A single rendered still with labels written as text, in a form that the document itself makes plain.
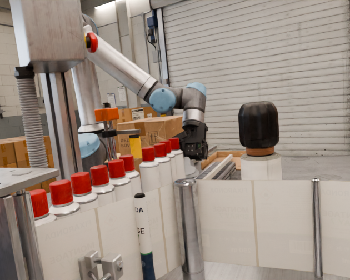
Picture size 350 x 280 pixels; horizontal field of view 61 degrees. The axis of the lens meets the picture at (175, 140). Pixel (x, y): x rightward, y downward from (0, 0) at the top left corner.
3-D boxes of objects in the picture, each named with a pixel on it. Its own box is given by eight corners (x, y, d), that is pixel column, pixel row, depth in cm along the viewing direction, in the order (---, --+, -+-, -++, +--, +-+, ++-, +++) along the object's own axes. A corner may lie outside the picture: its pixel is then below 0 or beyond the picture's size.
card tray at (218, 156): (252, 170, 142) (251, 162, 142) (201, 170, 153) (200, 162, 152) (260, 157, 170) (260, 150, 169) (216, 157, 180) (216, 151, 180)
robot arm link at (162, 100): (45, -11, 83) (184, 93, 87) (62, -1, 94) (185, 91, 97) (25, 24, 86) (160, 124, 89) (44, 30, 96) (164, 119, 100)
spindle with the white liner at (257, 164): (284, 248, 60) (277, 100, 56) (240, 243, 64) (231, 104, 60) (286, 229, 68) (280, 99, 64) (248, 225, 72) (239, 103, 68)
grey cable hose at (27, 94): (40, 180, 55) (21, 65, 52) (26, 180, 56) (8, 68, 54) (54, 175, 58) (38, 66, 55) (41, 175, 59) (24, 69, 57)
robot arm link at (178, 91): (149, 85, 98) (182, 88, 97) (154, 84, 109) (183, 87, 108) (148, 109, 99) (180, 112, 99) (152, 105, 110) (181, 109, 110)
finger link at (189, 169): (193, 184, 91) (195, 155, 94) (175, 183, 93) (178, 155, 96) (196, 186, 93) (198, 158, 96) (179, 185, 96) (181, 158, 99)
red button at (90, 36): (82, 29, 55) (98, 30, 56) (77, 34, 58) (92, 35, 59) (85, 50, 55) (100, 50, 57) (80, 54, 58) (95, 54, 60)
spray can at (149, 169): (153, 228, 76) (145, 149, 73) (141, 223, 79) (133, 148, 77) (169, 221, 79) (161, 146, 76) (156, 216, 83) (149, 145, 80)
